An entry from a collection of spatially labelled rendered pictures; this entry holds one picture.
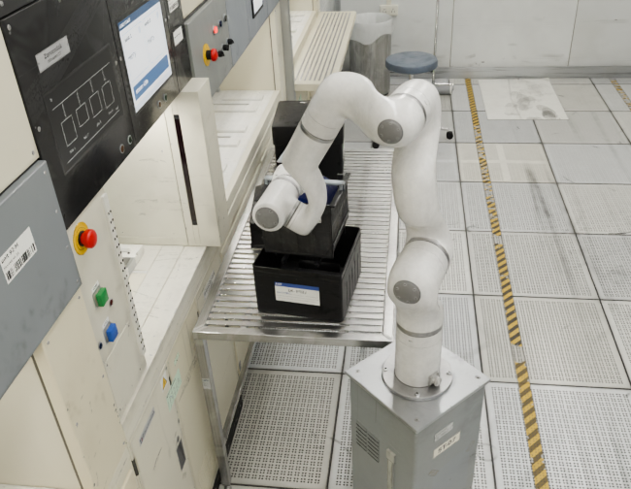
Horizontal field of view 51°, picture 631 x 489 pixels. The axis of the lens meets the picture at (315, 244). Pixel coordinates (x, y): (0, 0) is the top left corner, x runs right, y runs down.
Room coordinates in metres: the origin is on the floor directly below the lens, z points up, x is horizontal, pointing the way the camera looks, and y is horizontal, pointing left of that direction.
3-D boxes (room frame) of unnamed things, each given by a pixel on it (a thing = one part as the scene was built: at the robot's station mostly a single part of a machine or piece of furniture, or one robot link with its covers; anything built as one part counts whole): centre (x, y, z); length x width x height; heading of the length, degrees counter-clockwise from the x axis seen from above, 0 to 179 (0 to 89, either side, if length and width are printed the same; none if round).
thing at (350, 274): (1.72, 0.02, 0.85); 0.28 x 0.28 x 0.17; 73
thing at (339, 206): (1.72, 0.02, 1.08); 0.24 x 0.20 x 0.32; 73
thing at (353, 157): (2.14, -0.01, 0.38); 1.30 x 0.60 x 0.76; 171
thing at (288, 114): (2.60, -0.01, 0.89); 0.29 x 0.29 x 0.25; 85
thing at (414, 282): (1.29, -0.24, 1.07); 0.19 x 0.12 x 0.24; 154
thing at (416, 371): (1.31, -0.25, 0.85); 0.19 x 0.19 x 0.18
